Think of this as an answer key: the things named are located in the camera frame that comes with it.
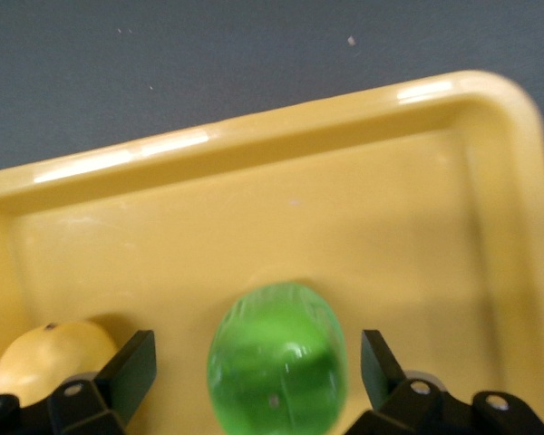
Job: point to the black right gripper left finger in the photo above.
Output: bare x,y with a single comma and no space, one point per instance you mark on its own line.
122,376

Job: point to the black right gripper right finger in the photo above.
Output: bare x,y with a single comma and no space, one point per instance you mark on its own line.
381,367

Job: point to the green plastic cabbage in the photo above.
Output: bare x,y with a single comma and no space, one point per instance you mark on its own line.
276,358

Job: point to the yellow plastic tray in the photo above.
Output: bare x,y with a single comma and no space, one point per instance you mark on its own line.
254,226

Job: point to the dark grey table mat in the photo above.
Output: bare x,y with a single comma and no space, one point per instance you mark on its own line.
163,68

